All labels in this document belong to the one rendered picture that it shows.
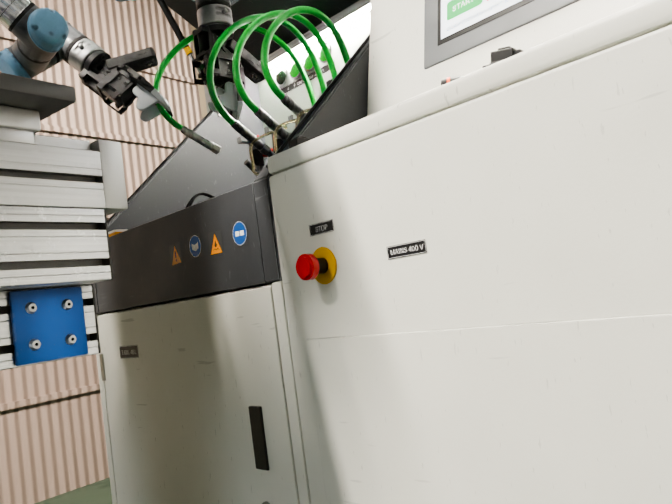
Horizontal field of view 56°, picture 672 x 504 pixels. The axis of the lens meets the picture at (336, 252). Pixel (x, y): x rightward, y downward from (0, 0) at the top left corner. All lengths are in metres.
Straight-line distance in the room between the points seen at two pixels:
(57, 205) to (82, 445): 2.78
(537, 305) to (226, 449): 0.65
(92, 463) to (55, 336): 2.76
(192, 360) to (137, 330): 0.21
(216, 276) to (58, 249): 0.36
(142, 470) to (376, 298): 0.78
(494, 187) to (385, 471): 0.39
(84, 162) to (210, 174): 0.91
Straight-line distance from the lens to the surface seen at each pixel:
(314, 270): 0.85
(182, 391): 1.24
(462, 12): 1.09
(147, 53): 1.56
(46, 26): 1.44
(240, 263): 1.04
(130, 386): 1.42
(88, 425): 3.55
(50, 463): 3.46
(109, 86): 1.51
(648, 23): 0.66
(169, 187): 1.66
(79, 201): 0.83
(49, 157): 0.83
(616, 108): 0.65
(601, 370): 0.67
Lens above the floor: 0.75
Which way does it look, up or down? 4 degrees up
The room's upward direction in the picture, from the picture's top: 8 degrees counter-clockwise
